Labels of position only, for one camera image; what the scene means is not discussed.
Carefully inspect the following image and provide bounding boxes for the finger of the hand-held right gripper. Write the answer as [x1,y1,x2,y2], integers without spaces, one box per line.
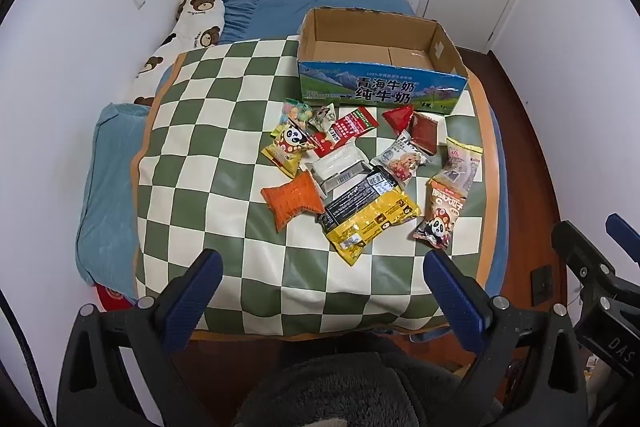
[604,213,640,259]
[551,220,620,295]

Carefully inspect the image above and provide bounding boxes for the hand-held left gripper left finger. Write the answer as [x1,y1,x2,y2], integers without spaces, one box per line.
[57,249,224,427]

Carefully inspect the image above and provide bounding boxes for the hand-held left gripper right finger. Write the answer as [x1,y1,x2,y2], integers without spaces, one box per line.
[422,249,589,427]

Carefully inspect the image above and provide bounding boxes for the red panda snack packet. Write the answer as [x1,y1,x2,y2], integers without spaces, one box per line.
[412,179,469,251]

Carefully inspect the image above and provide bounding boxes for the large yellow snack packet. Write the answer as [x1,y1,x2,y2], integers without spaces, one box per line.
[324,186,421,266]

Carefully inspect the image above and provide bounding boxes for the clear snack packet yellow top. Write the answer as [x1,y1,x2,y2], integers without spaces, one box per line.
[439,136,484,198]

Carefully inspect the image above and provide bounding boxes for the orange snack packet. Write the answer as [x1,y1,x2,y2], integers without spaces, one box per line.
[260,170,326,233]

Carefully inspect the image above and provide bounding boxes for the black snack packet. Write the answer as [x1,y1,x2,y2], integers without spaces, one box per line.
[316,165,402,234]

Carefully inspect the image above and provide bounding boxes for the white nut print snack packet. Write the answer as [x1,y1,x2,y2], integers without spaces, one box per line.
[370,130,432,188]

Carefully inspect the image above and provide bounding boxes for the dark brown snack packet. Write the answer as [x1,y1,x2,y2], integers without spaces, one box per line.
[409,113,440,156]

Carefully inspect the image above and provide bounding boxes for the clear white snack packet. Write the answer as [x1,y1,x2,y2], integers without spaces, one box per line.
[299,144,374,201]

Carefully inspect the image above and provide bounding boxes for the yellow panda snack packet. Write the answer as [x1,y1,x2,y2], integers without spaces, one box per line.
[262,123,319,172]

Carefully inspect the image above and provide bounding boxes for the red triangular snack packet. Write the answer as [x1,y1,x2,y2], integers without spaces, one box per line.
[382,104,416,142]

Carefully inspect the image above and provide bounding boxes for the red snack packet white label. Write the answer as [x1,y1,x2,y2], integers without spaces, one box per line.
[314,106,379,158]

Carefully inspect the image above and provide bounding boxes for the clear packet of colourful candy balls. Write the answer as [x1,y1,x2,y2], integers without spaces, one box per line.
[283,99,315,128]

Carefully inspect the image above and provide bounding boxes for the white cow print snack packet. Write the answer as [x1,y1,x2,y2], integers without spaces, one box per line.
[309,103,339,134]

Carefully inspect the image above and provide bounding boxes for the cardboard box blue print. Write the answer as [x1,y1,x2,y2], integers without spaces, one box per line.
[296,7,469,116]

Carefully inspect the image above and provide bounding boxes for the red printed item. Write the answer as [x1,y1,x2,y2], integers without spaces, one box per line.
[94,284,139,313]

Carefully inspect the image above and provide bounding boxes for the blue bed sheet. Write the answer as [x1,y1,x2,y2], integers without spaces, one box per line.
[470,104,510,294]

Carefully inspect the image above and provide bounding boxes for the green white checkered blanket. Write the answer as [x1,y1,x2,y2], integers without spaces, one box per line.
[129,37,502,341]

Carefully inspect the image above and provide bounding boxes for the white bear print pillow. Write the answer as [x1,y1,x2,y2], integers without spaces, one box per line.
[121,0,227,108]

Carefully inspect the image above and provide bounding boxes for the blue ruffled pillow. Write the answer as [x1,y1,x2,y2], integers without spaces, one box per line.
[218,0,417,46]

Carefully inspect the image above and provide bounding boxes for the black cable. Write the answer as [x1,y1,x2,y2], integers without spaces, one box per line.
[0,289,55,427]

